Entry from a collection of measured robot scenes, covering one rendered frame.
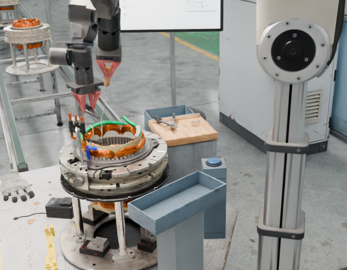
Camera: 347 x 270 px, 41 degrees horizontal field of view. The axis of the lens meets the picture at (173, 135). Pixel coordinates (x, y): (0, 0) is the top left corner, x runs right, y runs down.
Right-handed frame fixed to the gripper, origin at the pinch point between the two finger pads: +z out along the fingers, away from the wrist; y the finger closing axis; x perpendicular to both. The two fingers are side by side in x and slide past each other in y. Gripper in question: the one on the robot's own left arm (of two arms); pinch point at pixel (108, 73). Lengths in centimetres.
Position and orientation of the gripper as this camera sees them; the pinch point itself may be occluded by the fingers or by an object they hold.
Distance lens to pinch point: 131.9
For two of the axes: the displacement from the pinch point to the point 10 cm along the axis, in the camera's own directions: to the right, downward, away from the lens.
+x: 9.9, 0.1, 1.5
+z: -1.1, 7.4, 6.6
